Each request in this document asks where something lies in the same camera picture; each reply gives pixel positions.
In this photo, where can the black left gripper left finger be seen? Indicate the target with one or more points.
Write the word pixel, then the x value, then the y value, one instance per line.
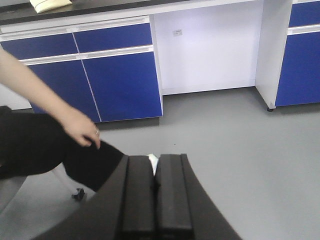
pixel 138 210

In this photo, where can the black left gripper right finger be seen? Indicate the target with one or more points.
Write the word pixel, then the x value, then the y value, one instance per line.
pixel 172 207

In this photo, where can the person's bare forearm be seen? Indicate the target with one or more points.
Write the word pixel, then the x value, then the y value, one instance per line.
pixel 20 79

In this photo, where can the person's bare hand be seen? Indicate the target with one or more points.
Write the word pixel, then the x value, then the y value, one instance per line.
pixel 80 128

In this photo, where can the white shoe tip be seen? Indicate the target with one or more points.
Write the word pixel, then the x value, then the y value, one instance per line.
pixel 154 162

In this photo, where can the person's black trouser leg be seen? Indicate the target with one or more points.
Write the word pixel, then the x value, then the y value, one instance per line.
pixel 32 144

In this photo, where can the blue lab cabinet left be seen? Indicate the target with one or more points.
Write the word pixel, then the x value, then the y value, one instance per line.
pixel 105 69

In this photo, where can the blue lab cabinet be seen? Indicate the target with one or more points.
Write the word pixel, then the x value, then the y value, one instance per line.
pixel 105 69
pixel 288 61

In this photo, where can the blue lab cabinet right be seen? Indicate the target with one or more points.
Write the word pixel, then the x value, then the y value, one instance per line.
pixel 288 61

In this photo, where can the cream cloth bag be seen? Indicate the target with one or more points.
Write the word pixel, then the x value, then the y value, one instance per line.
pixel 41 6

